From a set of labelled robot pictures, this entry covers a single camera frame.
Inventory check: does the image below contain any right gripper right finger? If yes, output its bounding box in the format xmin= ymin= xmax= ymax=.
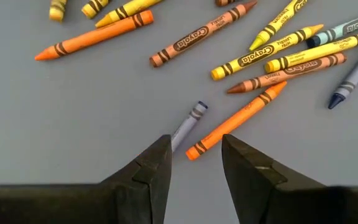
xmin=221 ymin=134 xmax=358 ymax=224

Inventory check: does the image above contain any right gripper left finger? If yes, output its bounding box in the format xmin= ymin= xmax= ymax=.
xmin=0 ymin=134 xmax=173 ymax=224

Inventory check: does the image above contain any orange crayon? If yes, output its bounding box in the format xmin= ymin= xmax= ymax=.
xmin=34 ymin=9 xmax=154 ymax=62
xmin=185 ymin=80 xmax=288 ymax=161

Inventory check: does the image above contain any brown crayon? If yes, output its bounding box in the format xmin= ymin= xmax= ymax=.
xmin=149 ymin=0 xmax=258 ymax=68
xmin=226 ymin=52 xmax=347 ymax=95
xmin=215 ymin=0 xmax=239 ymax=7

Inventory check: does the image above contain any yellow crayon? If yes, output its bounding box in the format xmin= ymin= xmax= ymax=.
xmin=94 ymin=0 xmax=164 ymax=29
xmin=264 ymin=30 xmax=358 ymax=75
xmin=210 ymin=24 xmax=324 ymax=82
xmin=249 ymin=0 xmax=309 ymax=52
xmin=81 ymin=0 xmax=111 ymax=19
xmin=48 ymin=0 xmax=68 ymax=22

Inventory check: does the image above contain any light blue crayon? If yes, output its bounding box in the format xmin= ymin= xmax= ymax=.
xmin=305 ymin=11 xmax=358 ymax=49

